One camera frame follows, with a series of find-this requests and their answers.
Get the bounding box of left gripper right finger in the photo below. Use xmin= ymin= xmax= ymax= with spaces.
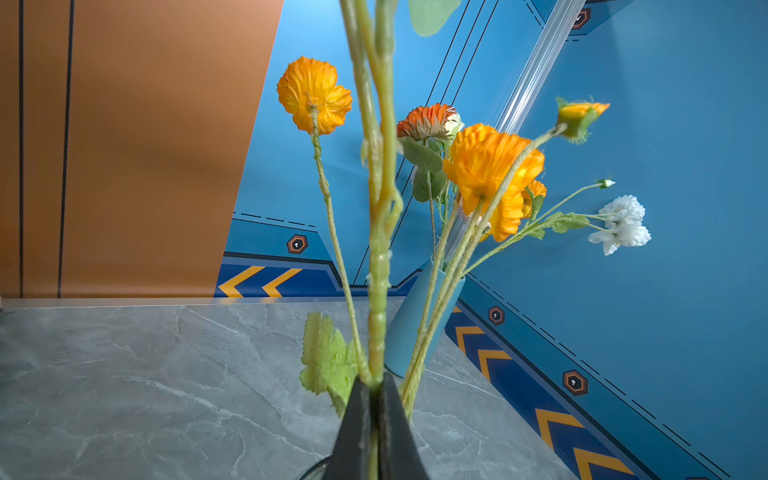
xmin=377 ymin=371 xmax=429 ymax=480

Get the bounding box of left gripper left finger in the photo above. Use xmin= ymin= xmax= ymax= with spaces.
xmin=322 ymin=378 xmax=373 ymax=480

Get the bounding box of orange gerbera daisy stem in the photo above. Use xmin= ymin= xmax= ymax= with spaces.
xmin=397 ymin=103 xmax=464 ymax=251

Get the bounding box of clear glass vase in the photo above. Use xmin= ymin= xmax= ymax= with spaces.
xmin=297 ymin=457 xmax=331 ymax=480

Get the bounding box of white pink peony stem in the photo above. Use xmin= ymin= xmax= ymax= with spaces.
xmin=464 ymin=178 xmax=652 ymax=274

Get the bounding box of teal ceramic vase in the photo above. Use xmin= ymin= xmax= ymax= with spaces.
xmin=384 ymin=261 xmax=466 ymax=378

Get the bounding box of right aluminium corner post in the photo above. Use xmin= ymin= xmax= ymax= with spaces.
xmin=442 ymin=1 xmax=584 ymax=266

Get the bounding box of yellow orange poppy stem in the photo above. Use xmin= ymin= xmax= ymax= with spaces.
xmin=522 ymin=180 xmax=547 ymax=219

